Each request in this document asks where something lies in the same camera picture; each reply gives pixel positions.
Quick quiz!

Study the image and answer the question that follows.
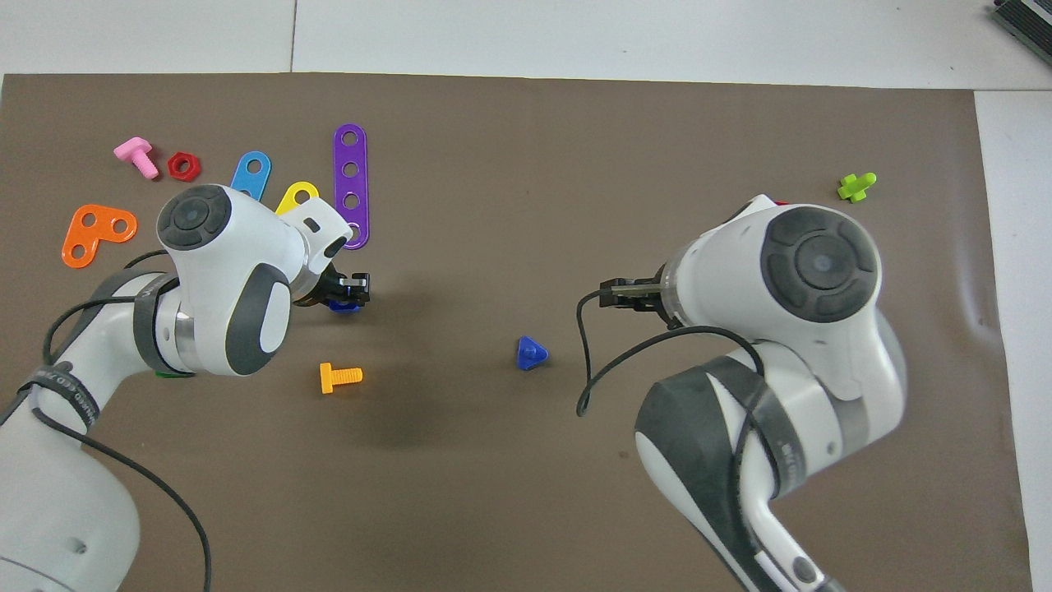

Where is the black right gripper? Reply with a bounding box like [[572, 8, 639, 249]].
[[629, 265, 687, 331]]

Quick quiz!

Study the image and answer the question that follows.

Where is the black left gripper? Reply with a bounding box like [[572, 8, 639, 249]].
[[292, 261, 373, 308]]

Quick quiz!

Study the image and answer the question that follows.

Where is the blue triangle-head plastic bolt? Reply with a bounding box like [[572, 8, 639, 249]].
[[515, 335, 550, 372]]

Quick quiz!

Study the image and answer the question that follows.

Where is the orange plastic bolt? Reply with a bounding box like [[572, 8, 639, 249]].
[[319, 362, 363, 395]]

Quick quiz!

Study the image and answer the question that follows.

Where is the purple four-hole plate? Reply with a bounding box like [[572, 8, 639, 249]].
[[333, 123, 370, 250]]

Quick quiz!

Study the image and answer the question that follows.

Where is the yellow three-hole plate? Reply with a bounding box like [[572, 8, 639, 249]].
[[275, 181, 320, 217]]

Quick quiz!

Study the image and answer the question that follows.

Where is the blue two-hole plate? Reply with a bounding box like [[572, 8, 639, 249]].
[[231, 150, 272, 203]]

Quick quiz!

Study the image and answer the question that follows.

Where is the brown table mat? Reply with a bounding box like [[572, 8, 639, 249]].
[[0, 72, 1033, 592]]

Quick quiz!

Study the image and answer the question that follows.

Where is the lime cross-head plastic bolt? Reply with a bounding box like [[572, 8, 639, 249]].
[[837, 172, 878, 203]]

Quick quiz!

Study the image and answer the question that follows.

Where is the pink plastic bolt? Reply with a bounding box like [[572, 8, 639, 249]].
[[113, 136, 160, 180]]

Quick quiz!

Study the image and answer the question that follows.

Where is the orange heart-shaped plate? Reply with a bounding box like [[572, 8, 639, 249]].
[[62, 204, 138, 269]]

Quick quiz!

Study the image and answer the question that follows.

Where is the dark grey ribbed device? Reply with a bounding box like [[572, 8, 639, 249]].
[[990, 0, 1052, 63]]

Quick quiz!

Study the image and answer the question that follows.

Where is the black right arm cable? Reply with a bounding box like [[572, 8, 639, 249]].
[[575, 277, 770, 419]]

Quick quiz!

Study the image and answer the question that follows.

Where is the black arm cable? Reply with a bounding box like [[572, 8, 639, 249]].
[[0, 249, 213, 592], [575, 277, 770, 419]]

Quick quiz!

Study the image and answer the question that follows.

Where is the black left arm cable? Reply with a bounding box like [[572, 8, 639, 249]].
[[0, 249, 213, 592]]

